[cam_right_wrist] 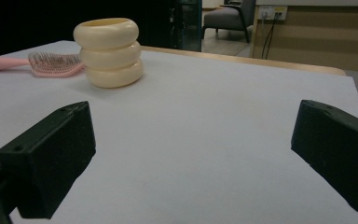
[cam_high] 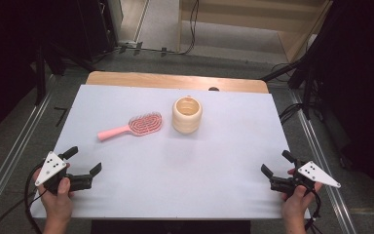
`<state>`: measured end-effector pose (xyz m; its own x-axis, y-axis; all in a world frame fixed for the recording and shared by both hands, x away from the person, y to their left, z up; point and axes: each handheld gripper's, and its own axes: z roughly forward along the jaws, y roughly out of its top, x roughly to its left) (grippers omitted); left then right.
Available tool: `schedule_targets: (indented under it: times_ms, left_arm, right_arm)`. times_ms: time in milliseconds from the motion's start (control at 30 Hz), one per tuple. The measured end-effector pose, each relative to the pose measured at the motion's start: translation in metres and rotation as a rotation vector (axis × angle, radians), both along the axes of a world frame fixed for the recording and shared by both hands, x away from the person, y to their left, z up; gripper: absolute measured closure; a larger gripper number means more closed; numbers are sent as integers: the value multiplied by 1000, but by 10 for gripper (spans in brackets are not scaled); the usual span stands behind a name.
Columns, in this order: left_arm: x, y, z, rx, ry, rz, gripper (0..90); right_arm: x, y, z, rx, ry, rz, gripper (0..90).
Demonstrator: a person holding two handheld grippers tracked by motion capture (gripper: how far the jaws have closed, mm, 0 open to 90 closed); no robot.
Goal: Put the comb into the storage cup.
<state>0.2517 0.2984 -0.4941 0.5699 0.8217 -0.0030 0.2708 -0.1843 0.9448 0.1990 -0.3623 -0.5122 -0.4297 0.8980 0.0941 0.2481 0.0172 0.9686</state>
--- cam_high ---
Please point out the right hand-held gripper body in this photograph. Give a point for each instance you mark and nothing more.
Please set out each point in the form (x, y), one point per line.
(315, 173)

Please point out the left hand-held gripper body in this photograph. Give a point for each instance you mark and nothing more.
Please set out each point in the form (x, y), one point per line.
(52, 166)

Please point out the person's right hand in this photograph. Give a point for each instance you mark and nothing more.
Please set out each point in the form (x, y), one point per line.
(296, 204)

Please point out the person's left hand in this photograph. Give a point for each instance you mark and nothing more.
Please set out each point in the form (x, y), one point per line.
(57, 203)

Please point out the pink hairbrush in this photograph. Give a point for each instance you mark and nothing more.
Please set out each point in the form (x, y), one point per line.
(136, 126)

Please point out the black metal stand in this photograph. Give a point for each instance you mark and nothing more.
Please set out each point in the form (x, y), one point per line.
(306, 65)
(40, 74)

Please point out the white table board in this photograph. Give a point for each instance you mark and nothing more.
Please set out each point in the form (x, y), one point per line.
(181, 172)

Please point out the cream ribbed cup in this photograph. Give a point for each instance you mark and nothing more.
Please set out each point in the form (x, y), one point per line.
(187, 117)

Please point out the wooden table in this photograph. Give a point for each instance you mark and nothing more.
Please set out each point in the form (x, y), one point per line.
(162, 80)

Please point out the black cabinet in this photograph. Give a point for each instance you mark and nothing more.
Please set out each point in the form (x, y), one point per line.
(97, 26)

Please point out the wooden platform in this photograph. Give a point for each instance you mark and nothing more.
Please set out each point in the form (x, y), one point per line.
(240, 19)

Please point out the metal floor rail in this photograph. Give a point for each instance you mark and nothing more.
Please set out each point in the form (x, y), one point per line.
(16, 152)
(324, 169)

